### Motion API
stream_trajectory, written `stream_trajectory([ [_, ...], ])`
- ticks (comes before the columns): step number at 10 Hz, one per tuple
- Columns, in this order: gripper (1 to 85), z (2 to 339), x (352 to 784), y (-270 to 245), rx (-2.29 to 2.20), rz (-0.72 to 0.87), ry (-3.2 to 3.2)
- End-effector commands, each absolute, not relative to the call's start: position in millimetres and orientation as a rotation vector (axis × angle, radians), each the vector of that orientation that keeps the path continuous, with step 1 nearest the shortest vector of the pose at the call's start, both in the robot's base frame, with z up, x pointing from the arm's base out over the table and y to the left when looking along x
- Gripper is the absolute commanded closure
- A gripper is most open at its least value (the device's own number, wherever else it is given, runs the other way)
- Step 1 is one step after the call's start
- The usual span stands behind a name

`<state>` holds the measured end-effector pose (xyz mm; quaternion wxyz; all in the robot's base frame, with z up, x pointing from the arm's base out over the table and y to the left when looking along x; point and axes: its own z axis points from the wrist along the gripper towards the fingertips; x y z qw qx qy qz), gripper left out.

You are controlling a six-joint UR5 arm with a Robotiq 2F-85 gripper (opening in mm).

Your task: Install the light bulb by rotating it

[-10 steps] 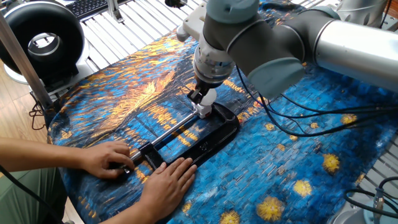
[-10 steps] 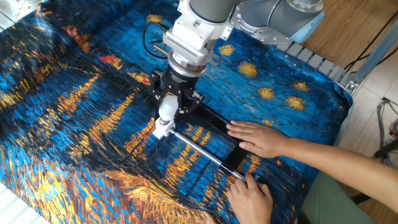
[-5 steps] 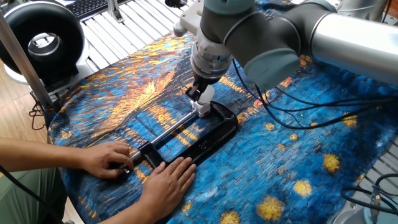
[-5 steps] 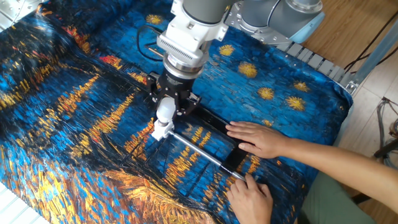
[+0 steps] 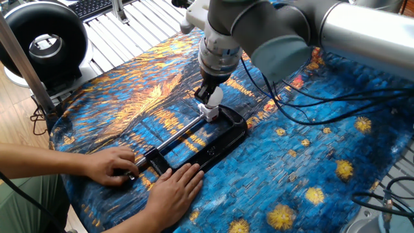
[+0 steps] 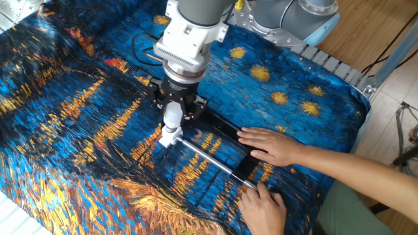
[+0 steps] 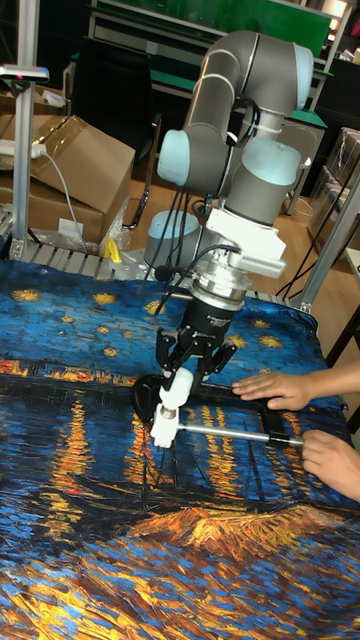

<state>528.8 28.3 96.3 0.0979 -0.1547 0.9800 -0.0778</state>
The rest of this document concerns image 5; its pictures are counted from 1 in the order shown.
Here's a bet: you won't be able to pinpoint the person's right hand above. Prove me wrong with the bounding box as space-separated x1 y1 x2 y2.
144 162 205 228

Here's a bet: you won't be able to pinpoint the black ring shaped device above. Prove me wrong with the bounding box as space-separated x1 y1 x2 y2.
0 1 90 90

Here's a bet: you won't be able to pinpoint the person's left forearm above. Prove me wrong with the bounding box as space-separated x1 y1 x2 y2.
0 142 93 181

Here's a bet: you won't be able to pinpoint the black hanging cable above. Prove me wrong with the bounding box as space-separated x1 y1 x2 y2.
0 170 67 233

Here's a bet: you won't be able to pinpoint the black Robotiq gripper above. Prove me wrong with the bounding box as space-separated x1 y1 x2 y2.
193 67 232 105

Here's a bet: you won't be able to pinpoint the starry night painting cloth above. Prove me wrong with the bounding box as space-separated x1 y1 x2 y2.
48 0 414 233

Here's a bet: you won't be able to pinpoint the black C-clamp with silver screw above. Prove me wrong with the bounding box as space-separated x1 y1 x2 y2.
114 105 249 181

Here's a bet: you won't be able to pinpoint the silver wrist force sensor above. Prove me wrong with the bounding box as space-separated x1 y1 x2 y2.
197 37 244 77

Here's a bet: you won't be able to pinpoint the black looped cable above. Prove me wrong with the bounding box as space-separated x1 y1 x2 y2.
29 95 49 137

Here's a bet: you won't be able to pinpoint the white device base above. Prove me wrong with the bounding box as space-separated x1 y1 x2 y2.
3 38 95 98

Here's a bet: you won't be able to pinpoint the person's left hand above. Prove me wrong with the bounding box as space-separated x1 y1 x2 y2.
84 146 140 187

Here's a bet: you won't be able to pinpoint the person's right forearm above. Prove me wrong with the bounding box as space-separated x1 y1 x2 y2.
103 206 156 233

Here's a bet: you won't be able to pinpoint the small aluminium bracket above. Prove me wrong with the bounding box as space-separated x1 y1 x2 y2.
111 0 130 25

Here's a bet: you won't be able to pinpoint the white light bulb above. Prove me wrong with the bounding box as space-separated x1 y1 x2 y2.
206 86 224 109

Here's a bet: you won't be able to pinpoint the aluminium frame post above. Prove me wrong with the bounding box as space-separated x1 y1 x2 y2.
0 12 56 114

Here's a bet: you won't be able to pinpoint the green trousers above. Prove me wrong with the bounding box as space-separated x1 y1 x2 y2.
0 173 71 233

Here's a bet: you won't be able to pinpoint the white lamp socket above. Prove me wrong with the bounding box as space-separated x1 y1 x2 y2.
197 103 221 123

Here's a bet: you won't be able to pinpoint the black cable with metal plug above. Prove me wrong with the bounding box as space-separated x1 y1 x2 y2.
351 176 414 225

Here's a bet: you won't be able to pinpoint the black computer keyboard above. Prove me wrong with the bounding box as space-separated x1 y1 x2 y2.
67 0 138 21

